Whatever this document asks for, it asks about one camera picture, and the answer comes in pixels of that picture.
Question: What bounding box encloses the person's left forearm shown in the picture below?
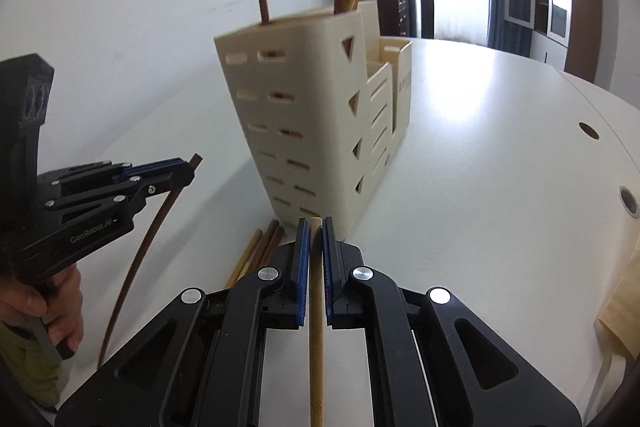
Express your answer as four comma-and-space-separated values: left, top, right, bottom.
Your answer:
0, 319, 68, 410

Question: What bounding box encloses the person's left hand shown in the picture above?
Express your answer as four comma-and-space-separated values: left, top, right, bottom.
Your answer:
0, 263, 84, 352

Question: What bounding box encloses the round table cable hole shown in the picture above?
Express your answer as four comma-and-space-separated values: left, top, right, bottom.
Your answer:
618, 187, 640, 219

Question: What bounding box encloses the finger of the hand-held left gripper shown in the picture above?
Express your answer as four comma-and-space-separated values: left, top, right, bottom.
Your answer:
44, 176, 196, 222
37, 156, 196, 196

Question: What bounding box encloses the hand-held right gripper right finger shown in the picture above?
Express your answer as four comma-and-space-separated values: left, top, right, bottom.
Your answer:
323, 217, 584, 427

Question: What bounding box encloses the cream slotted utensil holder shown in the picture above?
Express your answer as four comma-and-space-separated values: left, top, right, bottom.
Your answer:
214, 0, 413, 242

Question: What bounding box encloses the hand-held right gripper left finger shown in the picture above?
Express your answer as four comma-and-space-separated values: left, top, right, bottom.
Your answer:
55, 217, 309, 427

